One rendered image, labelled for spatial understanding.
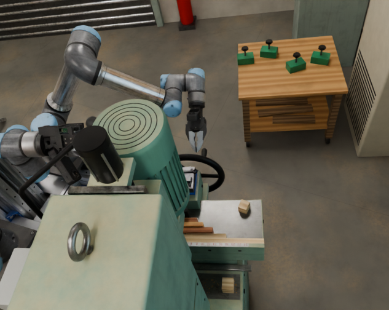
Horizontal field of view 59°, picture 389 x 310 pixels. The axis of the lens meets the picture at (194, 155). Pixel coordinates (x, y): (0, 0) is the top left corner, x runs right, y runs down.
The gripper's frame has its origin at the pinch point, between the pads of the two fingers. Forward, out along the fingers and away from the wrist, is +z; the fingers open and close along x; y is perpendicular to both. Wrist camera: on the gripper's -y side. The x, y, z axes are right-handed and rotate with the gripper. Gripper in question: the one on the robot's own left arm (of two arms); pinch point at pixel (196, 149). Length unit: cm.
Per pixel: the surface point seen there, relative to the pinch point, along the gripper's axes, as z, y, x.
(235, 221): 28.9, -14.8, -16.5
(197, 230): 31.7, -22.1, -4.0
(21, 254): 31, -83, 18
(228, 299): 55, -18, -14
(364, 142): -16, 96, -95
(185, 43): -139, 186, 42
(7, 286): 36, -86, 18
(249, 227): 31.0, -16.0, -21.6
